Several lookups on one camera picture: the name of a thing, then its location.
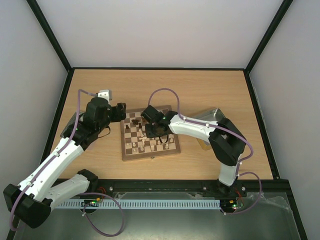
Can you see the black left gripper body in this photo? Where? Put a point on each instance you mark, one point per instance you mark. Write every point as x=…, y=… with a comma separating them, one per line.
x=119, y=114

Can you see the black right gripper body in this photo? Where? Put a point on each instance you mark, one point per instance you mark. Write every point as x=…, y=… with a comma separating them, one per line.
x=152, y=128

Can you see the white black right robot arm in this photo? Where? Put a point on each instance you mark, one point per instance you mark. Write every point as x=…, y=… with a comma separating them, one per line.
x=226, y=141

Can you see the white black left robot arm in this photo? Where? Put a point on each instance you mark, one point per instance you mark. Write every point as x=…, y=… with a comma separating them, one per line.
x=34, y=198

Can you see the pile of white chess pieces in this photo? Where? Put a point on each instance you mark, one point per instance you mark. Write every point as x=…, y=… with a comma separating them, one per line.
x=142, y=137

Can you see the pile of dark chess pieces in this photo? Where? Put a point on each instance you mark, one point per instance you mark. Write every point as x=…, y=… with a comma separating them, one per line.
x=137, y=121

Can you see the wooden folding chess board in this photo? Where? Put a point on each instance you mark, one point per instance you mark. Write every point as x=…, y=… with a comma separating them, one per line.
x=154, y=147

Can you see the left metal tray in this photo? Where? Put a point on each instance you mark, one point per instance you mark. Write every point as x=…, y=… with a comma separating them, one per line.
x=71, y=122

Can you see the metal tray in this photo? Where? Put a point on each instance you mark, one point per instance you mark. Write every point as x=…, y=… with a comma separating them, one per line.
x=71, y=122
x=214, y=114

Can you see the right metal tray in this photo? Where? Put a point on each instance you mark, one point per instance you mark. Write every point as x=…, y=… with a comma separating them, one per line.
x=214, y=114

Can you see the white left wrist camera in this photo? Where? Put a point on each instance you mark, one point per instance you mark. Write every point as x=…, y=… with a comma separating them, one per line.
x=105, y=94

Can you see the light blue slotted cable duct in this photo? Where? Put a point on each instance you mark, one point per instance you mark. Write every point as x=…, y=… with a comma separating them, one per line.
x=143, y=204

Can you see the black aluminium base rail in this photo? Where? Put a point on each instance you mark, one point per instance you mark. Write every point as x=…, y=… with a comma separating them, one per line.
x=206, y=188

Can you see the black cage frame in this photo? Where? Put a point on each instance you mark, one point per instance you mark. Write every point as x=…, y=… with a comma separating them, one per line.
x=285, y=5

